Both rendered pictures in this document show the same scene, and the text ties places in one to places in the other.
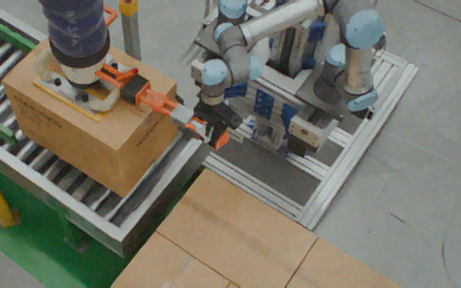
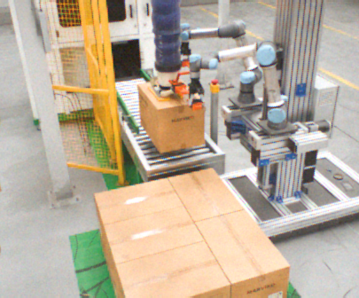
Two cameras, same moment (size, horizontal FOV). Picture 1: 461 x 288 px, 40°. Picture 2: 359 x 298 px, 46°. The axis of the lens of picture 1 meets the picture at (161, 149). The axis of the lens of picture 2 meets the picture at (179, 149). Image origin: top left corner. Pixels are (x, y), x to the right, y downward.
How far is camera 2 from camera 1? 2.10 m
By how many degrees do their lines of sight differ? 36
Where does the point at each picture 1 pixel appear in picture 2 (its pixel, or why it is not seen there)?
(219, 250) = (190, 194)
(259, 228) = (217, 195)
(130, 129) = (169, 106)
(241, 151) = (248, 191)
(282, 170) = (264, 206)
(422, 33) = not seen: outside the picture
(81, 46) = (162, 58)
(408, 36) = not seen: outside the picture
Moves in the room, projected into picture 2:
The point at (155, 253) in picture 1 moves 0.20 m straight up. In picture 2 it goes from (159, 184) to (158, 162)
